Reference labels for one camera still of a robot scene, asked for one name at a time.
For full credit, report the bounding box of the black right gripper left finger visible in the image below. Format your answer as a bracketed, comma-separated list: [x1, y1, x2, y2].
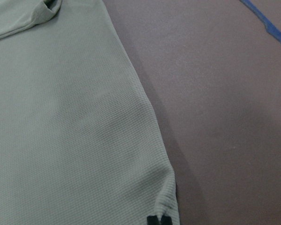
[147, 216, 158, 225]

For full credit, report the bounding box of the olive green long-sleeve shirt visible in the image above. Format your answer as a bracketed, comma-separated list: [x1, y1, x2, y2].
[0, 0, 180, 225]

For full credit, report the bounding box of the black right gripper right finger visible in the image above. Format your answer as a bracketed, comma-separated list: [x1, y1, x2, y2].
[161, 215, 171, 225]

